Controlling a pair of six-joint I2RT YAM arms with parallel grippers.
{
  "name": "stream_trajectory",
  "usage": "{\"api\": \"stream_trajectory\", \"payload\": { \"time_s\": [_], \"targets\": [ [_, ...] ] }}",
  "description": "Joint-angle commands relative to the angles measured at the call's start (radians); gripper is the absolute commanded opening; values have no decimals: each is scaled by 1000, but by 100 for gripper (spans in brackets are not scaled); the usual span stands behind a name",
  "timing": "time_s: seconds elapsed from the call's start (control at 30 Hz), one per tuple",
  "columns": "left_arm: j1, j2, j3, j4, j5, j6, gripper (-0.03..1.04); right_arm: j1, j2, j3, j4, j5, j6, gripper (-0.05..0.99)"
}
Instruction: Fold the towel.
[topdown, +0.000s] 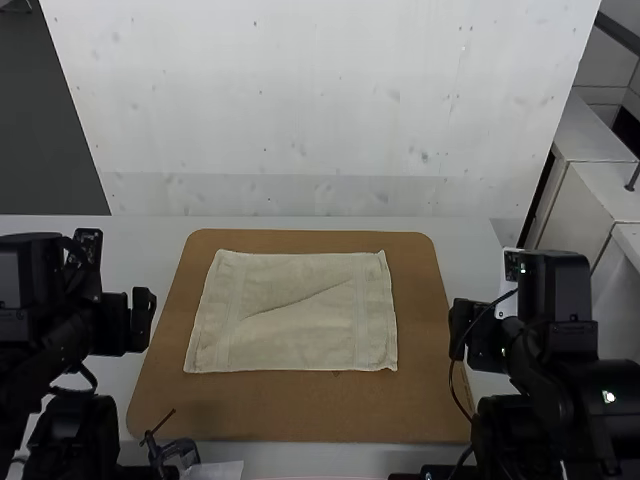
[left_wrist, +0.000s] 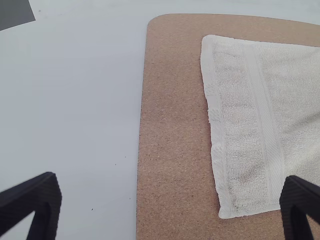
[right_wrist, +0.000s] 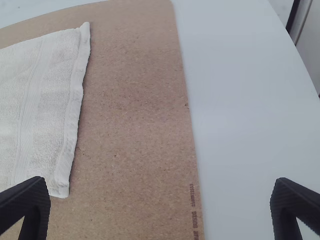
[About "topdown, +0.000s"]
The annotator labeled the white cabinet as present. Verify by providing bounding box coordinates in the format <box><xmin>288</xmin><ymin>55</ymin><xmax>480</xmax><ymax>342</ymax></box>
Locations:
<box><xmin>517</xmin><ymin>84</ymin><xmax>640</xmax><ymax>306</ymax></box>

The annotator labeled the pale towel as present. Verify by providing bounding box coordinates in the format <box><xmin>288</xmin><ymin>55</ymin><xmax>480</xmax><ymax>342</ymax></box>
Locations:
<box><xmin>182</xmin><ymin>248</ymin><xmax>400</xmax><ymax>375</ymax></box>

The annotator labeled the black clamp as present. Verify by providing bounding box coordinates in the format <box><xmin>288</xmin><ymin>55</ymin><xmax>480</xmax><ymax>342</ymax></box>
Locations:
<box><xmin>139</xmin><ymin>408</ymin><xmax>202</xmax><ymax>480</ymax></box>

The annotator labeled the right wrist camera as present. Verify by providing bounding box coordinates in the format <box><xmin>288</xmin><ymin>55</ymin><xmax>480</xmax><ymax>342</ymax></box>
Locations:
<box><xmin>502</xmin><ymin>246</ymin><xmax>522</xmax><ymax>282</ymax></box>

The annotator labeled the cork mat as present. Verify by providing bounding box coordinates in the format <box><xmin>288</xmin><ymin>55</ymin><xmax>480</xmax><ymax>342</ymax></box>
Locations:
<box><xmin>126</xmin><ymin>228</ymin><xmax>474</xmax><ymax>445</ymax></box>

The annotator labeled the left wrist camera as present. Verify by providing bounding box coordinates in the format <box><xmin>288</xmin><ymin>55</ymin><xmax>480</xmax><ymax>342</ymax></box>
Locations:
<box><xmin>72</xmin><ymin>228</ymin><xmax>105</xmax><ymax>266</ymax></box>

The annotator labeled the silver foil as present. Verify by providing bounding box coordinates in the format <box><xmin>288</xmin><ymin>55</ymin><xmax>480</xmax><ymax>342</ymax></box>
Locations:
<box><xmin>183</xmin><ymin>459</ymin><xmax>245</xmax><ymax>480</ymax></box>

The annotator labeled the black cable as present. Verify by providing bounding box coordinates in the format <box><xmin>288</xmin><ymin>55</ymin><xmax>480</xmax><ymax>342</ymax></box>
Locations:
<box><xmin>447</xmin><ymin>286</ymin><xmax>521</xmax><ymax>427</ymax></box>

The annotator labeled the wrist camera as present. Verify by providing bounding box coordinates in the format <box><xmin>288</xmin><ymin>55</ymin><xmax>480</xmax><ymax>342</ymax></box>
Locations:
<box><xmin>72</xmin><ymin>228</ymin><xmax>105</xmax><ymax>266</ymax></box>
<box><xmin>502</xmin><ymin>246</ymin><xmax>522</xmax><ymax>282</ymax></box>

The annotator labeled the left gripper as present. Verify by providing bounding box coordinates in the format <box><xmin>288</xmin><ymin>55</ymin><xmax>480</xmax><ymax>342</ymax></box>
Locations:
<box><xmin>87</xmin><ymin>285</ymin><xmax>158</xmax><ymax>358</ymax></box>

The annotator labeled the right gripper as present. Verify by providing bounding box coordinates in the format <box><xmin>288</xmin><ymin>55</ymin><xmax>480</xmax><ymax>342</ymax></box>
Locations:
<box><xmin>447</xmin><ymin>297</ymin><xmax>507</xmax><ymax>374</ymax></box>

